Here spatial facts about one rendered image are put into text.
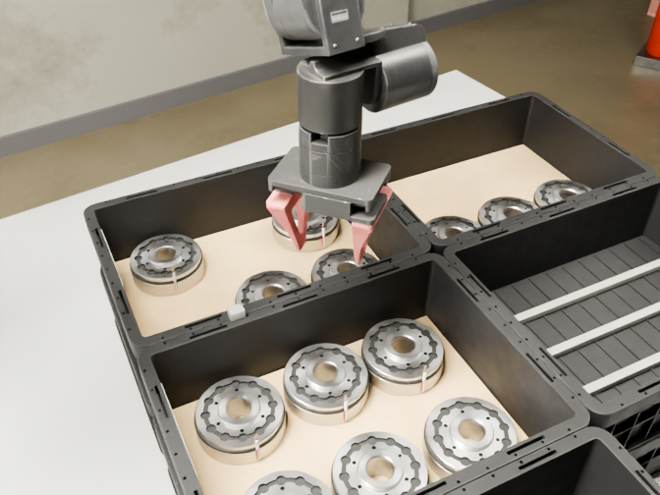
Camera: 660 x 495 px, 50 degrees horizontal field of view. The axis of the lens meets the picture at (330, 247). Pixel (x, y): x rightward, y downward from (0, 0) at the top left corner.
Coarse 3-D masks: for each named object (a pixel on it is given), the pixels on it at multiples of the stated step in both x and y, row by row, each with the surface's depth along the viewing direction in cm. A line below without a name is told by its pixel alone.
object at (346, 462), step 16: (368, 432) 78; (384, 432) 78; (352, 448) 77; (368, 448) 76; (384, 448) 76; (400, 448) 77; (416, 448) 76; (336, 464) 75; (352, 464) 75; (416, 464) 75; (336, 480) 73; (352, 480) 73; (416, 480) 74
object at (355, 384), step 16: (304, 352) 87; (320, 352) 87; (336, 352) 87; (352, 352) 87; (288, 368) 85; (304, 368) 85; (352, 368) 85; (288, 384) 83; (304, 384) 83; (352, 384) 83; (304, 400) 81; (320, 400) 82; (336, 400) 82; (352, 400) 81
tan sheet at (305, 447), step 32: (416, 320) 96; (448, 352) 91; (448, 384) 87; (480, 384) 87; (192, 416) 83; (288, 416) 83; (384, 416) 83; (416, 416) 83; (192, 448) 80; (288, 448) 80; (320, 448) 80; (224, 480) 77; (256, 480) 77; (384, 480) 77
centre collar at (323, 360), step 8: (312, 360) 85; (320, 360) 85; (328, 360) 85; (336, 360) 85; (312, 368) 84; (336, 368) 85; (344, 368) 84; (312, 376) 83; (344, 376) 83; (312, 384) 83; (320, 384) 82; (328, 384) 82; (336, 384) 82
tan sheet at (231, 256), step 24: (216, 240) 109; (240, 240) 109; (264, 240) 109; (336, 240) 109; (120, 264) 104; (216, 264) 104; (240, 264) 104; (264, 264) 104; (288, 264) 104; (312, 264) 104; (192, 288) 101; (216, 288) 101; (144, 312) 97; (168, 312) 97; (192, 312) 97; (216, 312) 97; (144, 336) 93
